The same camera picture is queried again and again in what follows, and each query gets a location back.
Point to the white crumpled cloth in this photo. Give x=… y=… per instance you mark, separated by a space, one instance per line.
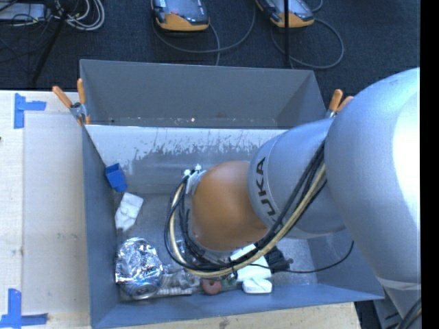
x=127 y=211

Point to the black cylinder on white bracket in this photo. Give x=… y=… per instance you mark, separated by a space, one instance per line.
x=279 y=259

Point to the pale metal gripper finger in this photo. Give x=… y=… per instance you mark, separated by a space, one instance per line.
x=180 y=275
x=173 y=290

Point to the grey metal bin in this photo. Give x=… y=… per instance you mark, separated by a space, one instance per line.
x=192 y=94

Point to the small blue box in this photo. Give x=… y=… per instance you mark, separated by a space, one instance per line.
x=116 y=178

